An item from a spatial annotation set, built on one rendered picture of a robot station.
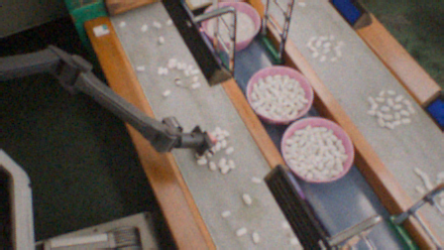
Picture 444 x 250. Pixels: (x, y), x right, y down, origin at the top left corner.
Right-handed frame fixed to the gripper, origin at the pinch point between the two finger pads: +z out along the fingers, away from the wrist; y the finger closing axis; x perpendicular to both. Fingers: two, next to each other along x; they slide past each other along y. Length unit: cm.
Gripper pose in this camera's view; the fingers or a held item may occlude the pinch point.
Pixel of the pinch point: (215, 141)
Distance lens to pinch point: 149.5
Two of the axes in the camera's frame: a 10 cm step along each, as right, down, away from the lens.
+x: -5.8, 6.3, 5.1
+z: 6.8, 0.3, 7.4
